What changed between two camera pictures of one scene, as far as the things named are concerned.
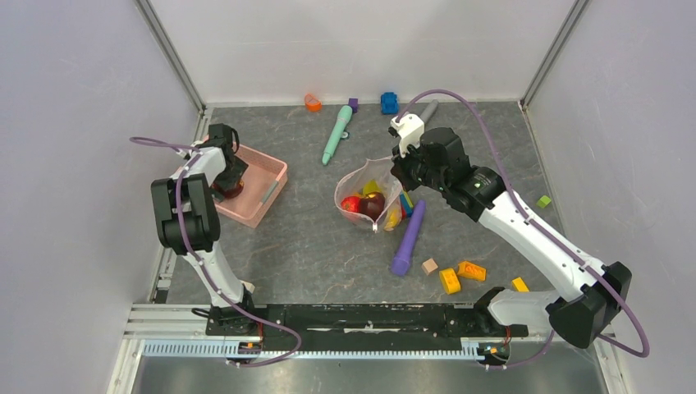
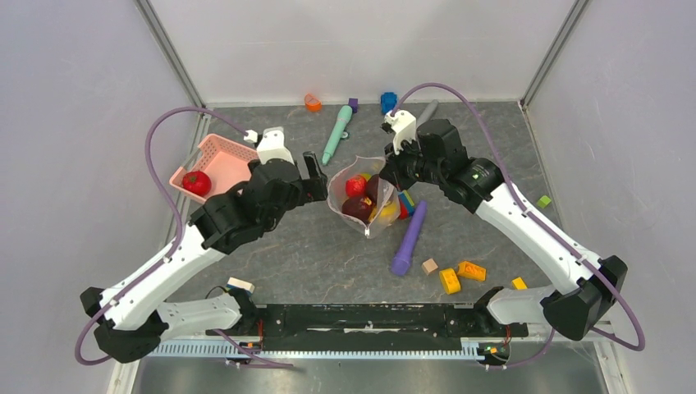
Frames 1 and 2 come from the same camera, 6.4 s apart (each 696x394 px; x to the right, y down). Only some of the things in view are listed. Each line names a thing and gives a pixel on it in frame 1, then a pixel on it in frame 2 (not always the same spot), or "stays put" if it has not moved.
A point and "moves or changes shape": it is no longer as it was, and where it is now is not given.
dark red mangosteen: (372, 205) → (372, 187)
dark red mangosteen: (231, 192) moves or changes shape
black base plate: (359, 327) stays put
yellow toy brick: (451, 280) stays put
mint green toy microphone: (344, 114) stays put
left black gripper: (239, 169) → (314, 187)
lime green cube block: (543, 201) stays put
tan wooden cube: (429, 266) stays put
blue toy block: (389, 103) stays put
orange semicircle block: (312, 104) stays put
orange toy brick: (470, 270) stays put
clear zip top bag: (372, 194) moves or changes shape
